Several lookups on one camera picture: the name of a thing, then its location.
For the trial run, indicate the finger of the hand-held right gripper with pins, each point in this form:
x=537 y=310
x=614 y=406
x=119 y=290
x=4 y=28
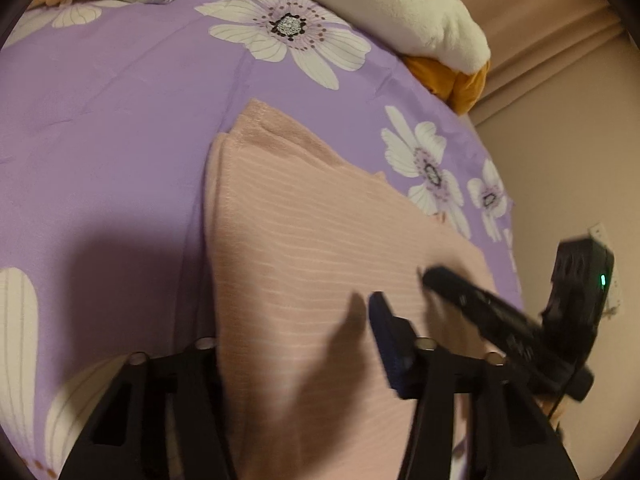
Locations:
x=475 y=300

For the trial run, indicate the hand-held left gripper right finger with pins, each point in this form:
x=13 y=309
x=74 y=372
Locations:
x=387 y=340

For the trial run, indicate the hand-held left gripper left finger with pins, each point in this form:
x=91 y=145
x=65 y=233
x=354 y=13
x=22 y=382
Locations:
x=200 y=375

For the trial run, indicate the pink long-sleeve sweater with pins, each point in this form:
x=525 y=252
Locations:
x=300 y=240

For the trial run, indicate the mustard orange cloth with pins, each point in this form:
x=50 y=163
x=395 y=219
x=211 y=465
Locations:
x=450 y=82

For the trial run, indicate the purple floral blanket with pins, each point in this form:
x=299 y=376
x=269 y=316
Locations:
x=125 y=135

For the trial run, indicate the pink curtain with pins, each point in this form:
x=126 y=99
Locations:
x=525 y=20

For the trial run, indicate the white fluffy blanket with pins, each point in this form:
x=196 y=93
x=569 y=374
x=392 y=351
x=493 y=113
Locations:
x=400 y=5

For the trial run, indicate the white wall socket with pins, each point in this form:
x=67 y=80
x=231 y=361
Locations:
x=598 y=234

